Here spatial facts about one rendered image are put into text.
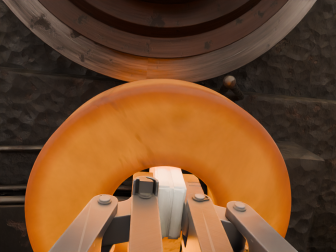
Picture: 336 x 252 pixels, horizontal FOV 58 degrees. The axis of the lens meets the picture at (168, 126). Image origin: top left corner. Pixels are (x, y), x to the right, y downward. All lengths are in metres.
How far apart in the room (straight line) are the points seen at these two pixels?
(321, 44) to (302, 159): 0.25
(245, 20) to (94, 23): 0.18
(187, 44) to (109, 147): 0.25
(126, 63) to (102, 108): 0.25
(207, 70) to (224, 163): 0.25
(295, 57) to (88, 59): 0.38
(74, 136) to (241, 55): 0.30
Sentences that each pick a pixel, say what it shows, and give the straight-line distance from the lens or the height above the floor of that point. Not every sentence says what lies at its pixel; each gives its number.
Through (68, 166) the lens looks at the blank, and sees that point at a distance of 0.17.
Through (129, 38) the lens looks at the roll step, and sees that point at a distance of 0.38.
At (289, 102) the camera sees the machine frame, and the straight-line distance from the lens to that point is 0.56.
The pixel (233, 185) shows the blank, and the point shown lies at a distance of 0.18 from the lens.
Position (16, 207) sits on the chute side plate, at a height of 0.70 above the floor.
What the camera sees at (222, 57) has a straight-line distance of 0.42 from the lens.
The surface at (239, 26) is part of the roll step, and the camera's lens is 0.40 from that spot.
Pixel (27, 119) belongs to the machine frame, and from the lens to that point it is 0.54.
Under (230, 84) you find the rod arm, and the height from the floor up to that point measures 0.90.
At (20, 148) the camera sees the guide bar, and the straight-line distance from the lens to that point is 0.54.
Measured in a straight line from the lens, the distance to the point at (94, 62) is 0.41.
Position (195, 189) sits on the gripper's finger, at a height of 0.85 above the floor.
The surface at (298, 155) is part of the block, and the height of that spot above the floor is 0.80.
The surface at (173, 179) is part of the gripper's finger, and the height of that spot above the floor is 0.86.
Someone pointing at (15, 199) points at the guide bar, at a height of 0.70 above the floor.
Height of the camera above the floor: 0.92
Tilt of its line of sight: 13 degrees down
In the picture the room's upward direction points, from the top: 6 degrees clockwise
